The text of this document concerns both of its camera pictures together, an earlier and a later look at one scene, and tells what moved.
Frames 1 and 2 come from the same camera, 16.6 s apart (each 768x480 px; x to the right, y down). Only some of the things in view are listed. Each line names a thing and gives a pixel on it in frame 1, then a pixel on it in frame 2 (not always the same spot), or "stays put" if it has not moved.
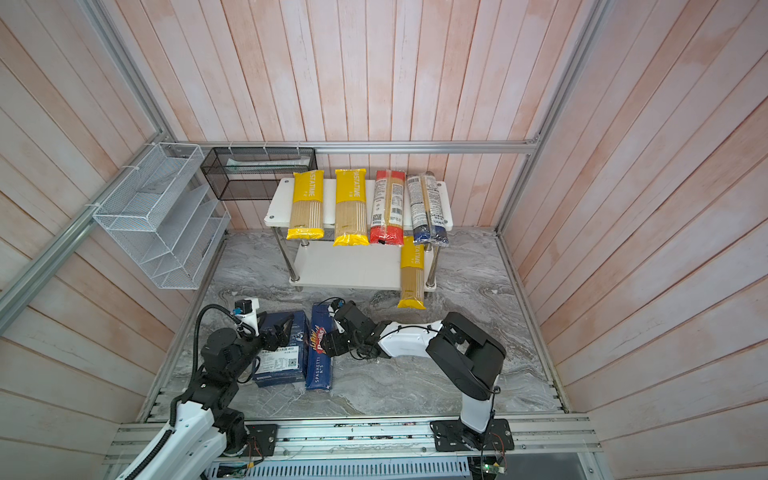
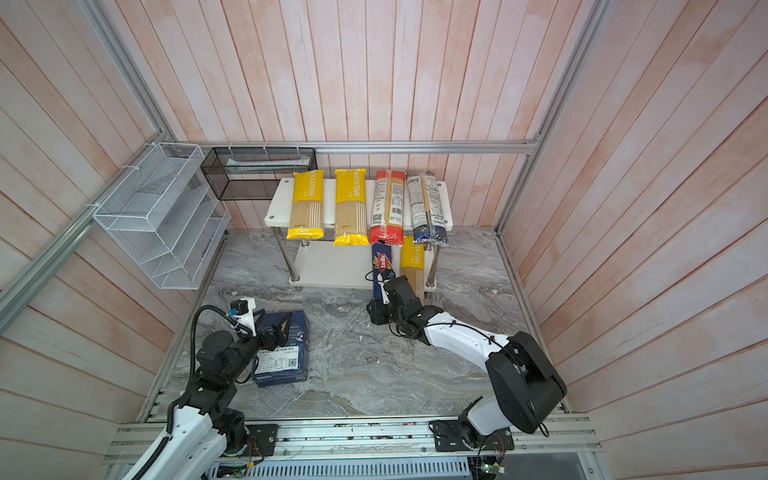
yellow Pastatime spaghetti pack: (307, 206) stays put
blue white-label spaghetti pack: (427, 209) stays put
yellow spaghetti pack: (350, 208) stays put
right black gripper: (334, 338) to (377, 311)
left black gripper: (282, 338) stays put
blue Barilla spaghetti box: (320, 366) to (381, 260)
